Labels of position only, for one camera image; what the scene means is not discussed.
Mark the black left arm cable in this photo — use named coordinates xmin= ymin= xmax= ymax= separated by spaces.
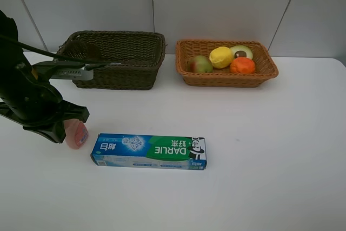
xmin=0 ymin=34 xmax=109 ymax=70

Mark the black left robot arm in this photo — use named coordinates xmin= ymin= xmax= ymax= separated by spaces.
xmin=1 ymin=13 xmax=89 ymax=143

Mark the yellow lemon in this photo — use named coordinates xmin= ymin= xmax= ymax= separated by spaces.
xmin=209 ymin=47 xmax=234 ymax=69

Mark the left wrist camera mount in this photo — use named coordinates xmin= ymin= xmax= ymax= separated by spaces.
xmin=32 ymin=60 xmax=94 ymax=81

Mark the dark brown wicker basket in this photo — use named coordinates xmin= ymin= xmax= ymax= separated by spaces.
xmin=57 ymin=31 xmax=166 ymax=90

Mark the pink bottle white cap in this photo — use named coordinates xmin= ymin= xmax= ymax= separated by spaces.
xmin=64 ymin=119 xmax=89 ymax=149

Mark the blue Darlie toothpaste box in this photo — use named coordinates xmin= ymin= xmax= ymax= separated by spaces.
xmin=90 ymin=133 xmax=207 ymax=170

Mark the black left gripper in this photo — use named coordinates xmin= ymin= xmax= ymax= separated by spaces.
xmin=1 ymin=80 xmax=90 ymax=143

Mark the translucent pink plastic cup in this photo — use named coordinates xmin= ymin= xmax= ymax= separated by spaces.
xmin=70 ymin=40 xmax=102 ymax=61

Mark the halved avocado with pit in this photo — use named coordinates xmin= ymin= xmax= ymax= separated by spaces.
xmin=230 ymin=45 xmax=253 ymax=60

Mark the orange mandarin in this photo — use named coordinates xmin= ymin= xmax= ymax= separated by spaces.
xmin=230 ymin=57 xmax=256 ymax=74

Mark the orange wicker basket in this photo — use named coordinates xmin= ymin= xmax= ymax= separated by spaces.
xmin=176 ymin=39 xmax=278 ymax=88

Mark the green red pear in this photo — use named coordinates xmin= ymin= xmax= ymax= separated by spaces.
xmin=188 ymin=55 xmax=213 ymax=74

